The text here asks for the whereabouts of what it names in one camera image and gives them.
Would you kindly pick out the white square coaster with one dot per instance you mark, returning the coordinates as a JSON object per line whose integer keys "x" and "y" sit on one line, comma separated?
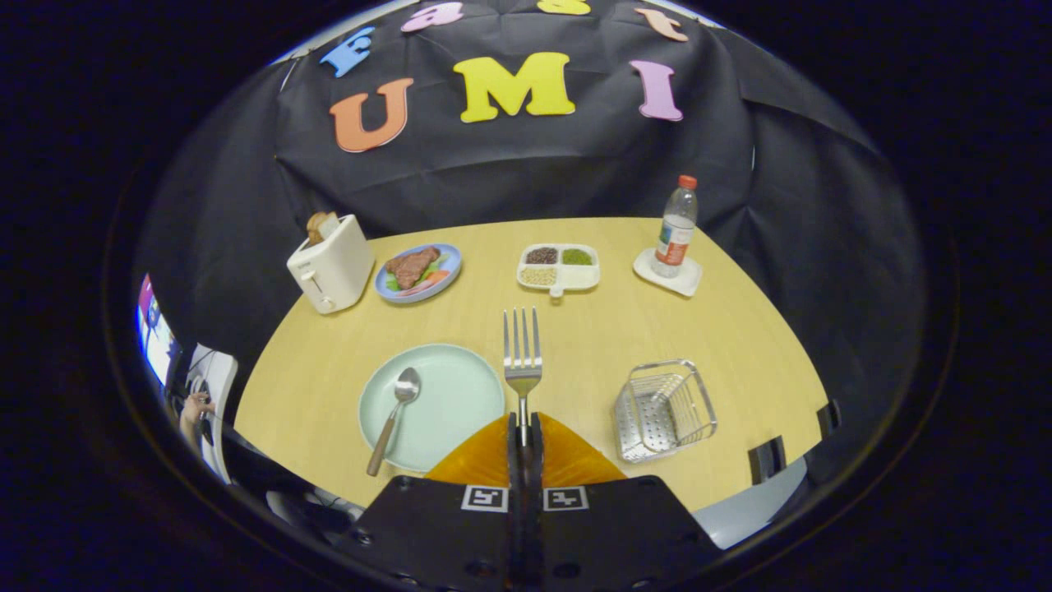
{"x": 686, "y": 279}

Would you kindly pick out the white side desk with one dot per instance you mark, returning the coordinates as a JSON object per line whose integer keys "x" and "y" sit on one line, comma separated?
{"x": 218, "y": 374}

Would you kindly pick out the black backdrop cloth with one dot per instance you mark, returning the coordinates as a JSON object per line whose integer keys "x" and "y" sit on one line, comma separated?
{"x": 534, "y": 164}

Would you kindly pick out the pale green plate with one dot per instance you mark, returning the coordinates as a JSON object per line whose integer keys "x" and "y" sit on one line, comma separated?
{"x": 452, "y": 403}

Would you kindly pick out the computer monitor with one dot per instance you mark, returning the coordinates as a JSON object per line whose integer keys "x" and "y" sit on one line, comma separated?
{"x": 158, "y": 337}

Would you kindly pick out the clear plastic water bottle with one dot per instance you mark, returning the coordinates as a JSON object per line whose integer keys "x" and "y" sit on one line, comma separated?
{"x": 675, "y": 234}

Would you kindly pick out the green lettuce leaf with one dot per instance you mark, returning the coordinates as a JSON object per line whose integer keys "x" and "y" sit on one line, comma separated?
{"x": 393, "y": 284}

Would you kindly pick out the blue plate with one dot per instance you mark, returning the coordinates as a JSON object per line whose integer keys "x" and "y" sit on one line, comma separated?
{"x": 440, "y": 284}

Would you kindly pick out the red tomato slice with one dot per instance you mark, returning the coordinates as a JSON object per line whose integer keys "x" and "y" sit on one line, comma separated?
{"x": 436, "y": 278}

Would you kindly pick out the brown toast slice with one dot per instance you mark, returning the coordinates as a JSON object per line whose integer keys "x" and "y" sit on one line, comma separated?
{"x": 320, "y": 226}

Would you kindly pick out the white toaster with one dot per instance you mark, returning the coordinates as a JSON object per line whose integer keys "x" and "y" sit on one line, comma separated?
{"x": 333, "y": 267}

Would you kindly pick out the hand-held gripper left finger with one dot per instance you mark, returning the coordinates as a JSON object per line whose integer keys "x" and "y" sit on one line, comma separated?
{"x": 444, "y": 534}

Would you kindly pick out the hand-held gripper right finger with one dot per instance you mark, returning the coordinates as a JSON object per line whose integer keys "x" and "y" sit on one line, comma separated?
{"x": 608, "y": 534}

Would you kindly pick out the brown steak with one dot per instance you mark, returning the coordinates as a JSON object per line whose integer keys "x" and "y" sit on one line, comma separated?
{"x": 411, "y": 265}

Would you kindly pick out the white divided dish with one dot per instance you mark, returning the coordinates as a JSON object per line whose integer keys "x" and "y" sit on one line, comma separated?
{"x": 575, "y": 278}

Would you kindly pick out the black table clamp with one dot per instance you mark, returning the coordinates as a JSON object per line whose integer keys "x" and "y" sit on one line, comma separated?
{"x": 766, "y": 459}
{"x": 828, "y": 418}

